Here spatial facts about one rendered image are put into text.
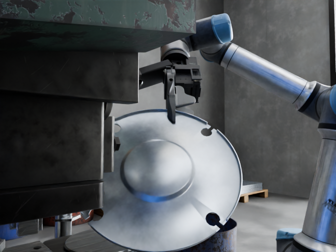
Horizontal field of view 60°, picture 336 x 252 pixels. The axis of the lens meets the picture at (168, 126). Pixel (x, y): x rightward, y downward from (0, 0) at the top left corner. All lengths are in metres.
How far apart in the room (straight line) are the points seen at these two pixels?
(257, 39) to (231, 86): 0.99
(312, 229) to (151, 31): 0.63
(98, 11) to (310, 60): 5.05
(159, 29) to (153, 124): 0.31
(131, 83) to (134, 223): 0.21
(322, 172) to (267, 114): 4.71
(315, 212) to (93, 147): 0.57
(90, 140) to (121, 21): 0.16
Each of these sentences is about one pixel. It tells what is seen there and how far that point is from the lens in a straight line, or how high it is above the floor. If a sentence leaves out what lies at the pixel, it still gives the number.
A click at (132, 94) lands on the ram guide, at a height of 1.00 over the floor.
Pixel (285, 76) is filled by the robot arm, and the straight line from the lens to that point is 0.90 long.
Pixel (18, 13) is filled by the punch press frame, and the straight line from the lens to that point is 0.24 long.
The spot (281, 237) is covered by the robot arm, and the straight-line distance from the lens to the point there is 0.93.
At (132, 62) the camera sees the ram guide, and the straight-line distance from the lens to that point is 0.39.
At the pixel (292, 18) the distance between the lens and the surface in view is 5.60.
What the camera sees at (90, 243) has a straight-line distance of 0.49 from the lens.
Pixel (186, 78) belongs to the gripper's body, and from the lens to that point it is 0.66.
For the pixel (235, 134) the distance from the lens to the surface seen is 5.84.
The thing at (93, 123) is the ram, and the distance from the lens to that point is 0.38.
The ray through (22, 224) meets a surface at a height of 0.84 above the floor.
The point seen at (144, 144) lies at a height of 0.93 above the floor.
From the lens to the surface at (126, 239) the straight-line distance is 0.46.
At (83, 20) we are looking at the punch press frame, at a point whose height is 1.04.
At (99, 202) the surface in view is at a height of 0.87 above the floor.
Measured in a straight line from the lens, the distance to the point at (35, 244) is 0.53.
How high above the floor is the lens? 0.94
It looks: 2 degrees up
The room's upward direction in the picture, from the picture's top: straight up
